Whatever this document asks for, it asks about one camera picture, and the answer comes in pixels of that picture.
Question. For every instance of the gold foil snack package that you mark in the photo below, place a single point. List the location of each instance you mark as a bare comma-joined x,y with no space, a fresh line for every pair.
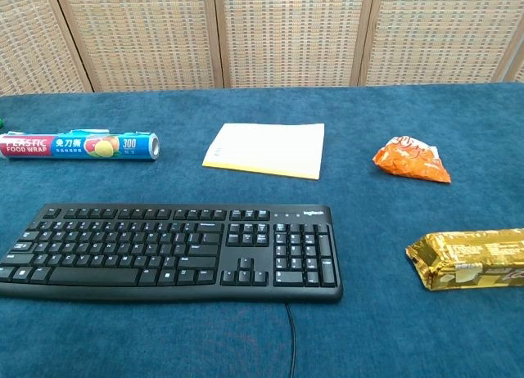
471,259

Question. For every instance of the black Logitech keyboard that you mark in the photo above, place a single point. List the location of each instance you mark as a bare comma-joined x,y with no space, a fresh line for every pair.
163,247

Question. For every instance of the blue table cloth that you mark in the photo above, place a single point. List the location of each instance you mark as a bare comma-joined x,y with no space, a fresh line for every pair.
389,333

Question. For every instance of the white yellow notepad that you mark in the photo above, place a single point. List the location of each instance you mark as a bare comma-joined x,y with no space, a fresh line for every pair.
266,149

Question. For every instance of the woven bamboo folding screen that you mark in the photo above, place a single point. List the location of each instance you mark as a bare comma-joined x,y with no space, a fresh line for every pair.
286,34

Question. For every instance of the orange snack bag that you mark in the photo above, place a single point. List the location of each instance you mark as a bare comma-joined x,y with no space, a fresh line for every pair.
409,161

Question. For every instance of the plastic food wrap roll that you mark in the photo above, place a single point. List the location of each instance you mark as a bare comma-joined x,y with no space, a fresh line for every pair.
82,147

